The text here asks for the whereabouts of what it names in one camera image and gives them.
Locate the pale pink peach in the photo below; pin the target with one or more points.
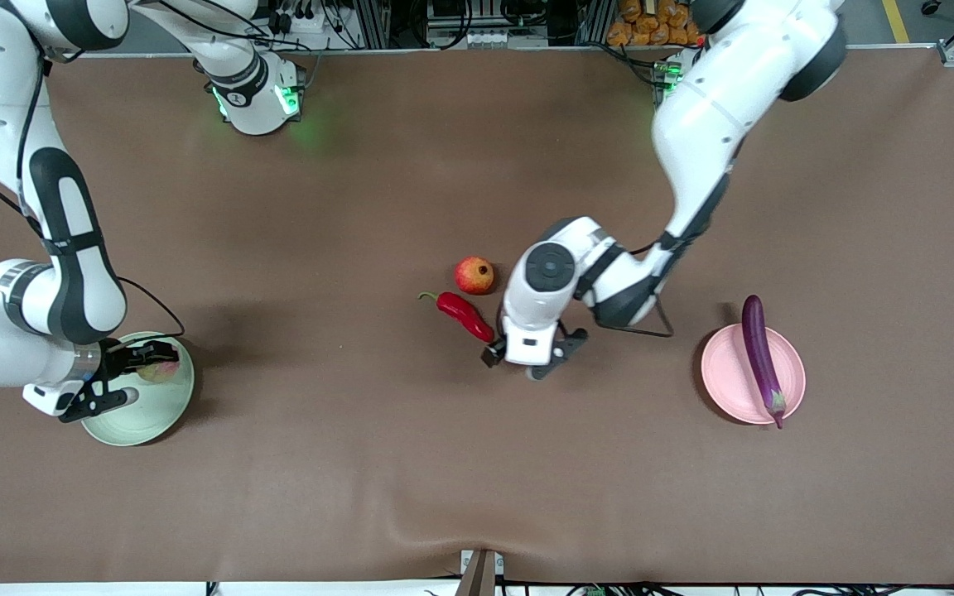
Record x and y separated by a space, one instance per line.
158 372

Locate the red pomegranate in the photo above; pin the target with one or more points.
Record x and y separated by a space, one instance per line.
474 276

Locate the red chili pepper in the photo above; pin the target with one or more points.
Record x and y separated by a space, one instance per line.
460 313

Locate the long purple eggplant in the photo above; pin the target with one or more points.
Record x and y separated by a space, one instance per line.
758 348

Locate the bag of orange snacks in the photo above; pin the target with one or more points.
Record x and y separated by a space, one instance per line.
643 25

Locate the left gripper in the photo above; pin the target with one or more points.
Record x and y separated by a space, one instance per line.
492 355

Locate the metal table clamp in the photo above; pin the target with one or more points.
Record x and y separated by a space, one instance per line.
479 573

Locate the light green plate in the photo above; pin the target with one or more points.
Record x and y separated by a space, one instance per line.
154 418

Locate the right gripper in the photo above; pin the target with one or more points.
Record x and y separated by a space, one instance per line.
115 360

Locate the white power strip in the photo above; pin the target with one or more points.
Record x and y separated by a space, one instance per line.
299 16

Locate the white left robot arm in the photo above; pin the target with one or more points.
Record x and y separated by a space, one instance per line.
709 108

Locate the pink plate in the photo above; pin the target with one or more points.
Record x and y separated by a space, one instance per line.
725 372

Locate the white terminal block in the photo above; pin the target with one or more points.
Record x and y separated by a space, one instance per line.
506 39

